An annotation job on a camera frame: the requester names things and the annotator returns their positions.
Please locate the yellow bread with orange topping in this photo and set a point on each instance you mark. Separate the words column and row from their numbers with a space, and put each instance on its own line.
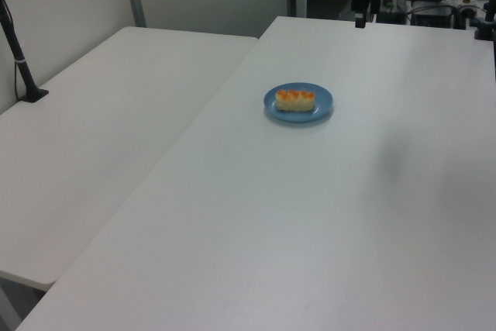
column 293, row 100

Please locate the black electronics box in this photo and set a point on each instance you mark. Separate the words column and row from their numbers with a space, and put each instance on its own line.
column 431, row 17

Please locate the round blue plate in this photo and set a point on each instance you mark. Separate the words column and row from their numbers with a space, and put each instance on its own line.
column 321, row 101

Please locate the black clamp camera stand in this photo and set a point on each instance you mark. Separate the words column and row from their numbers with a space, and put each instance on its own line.
column 484, row 25

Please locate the black camera pole with base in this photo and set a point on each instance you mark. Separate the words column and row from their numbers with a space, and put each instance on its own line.
column 20, row 63

